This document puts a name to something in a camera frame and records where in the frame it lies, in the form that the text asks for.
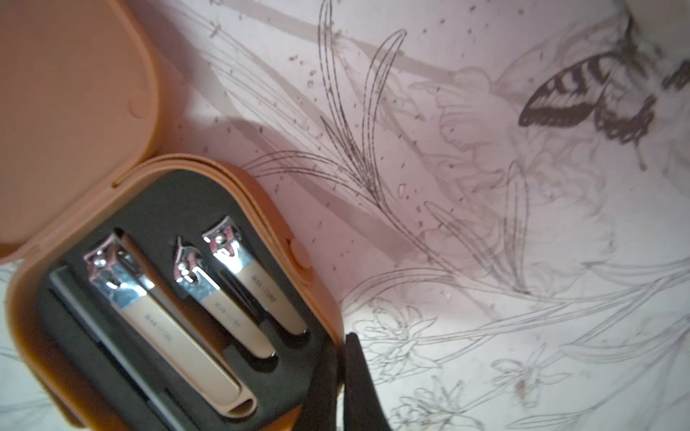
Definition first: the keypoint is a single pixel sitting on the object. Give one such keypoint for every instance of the grey nail clipper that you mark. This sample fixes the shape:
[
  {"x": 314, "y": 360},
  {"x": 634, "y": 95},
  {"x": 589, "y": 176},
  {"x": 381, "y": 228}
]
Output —
[{"x": 192, "y": 274}]

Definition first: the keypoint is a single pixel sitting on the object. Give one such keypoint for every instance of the long brown nail clipper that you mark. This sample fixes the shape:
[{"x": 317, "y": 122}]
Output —
[{"x": 120, "y": 277}]

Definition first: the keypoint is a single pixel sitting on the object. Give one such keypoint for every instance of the small brown nail clipper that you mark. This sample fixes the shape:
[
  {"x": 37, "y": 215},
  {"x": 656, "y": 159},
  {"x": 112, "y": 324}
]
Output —
[{"x": 226, "y": 244}]

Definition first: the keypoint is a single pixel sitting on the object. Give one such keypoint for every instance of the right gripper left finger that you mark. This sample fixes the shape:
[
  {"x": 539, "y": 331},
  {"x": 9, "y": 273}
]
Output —
[{"x": 318, "y": 410}]

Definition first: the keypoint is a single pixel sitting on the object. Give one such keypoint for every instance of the dark brown clipper case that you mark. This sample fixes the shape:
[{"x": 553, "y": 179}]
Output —
[{"x": 80, "y": 117}]

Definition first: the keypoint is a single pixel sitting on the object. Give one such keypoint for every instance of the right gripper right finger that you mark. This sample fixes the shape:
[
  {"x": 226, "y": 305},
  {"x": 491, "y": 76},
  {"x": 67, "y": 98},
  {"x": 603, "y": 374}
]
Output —
[{"x": 362, "y": 410}]

